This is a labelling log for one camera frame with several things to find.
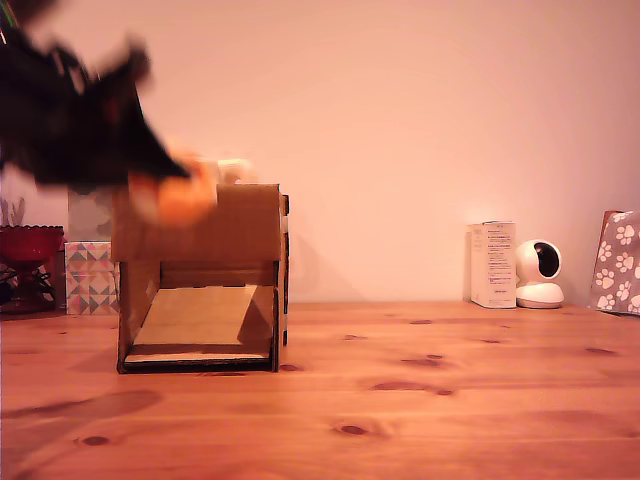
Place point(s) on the grey paw print cloth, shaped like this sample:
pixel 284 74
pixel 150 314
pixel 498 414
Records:
pixel 617 265

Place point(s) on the red glass bowl on stand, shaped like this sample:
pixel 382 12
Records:
pixel 27 247

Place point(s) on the cardboard dice tower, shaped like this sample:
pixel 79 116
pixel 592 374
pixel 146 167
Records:
pixel 235 235

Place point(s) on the cream electric kettle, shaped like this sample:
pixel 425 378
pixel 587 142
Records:
pixel 240 172

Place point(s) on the cloud print tissue box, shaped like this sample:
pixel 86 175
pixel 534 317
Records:
pixel 87 215

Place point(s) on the small white round camera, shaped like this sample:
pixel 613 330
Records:
pixel 537 295

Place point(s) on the orange white yellow footbag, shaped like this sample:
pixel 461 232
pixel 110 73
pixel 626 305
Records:
pixel 175 200

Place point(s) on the dried plant sticks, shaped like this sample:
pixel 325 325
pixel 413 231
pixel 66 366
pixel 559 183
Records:
pixel 11 212

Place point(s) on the white carton box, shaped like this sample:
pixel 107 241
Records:
pixel 495 265

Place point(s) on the triangle pattern tissue box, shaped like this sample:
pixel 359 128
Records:
pixel 90 280

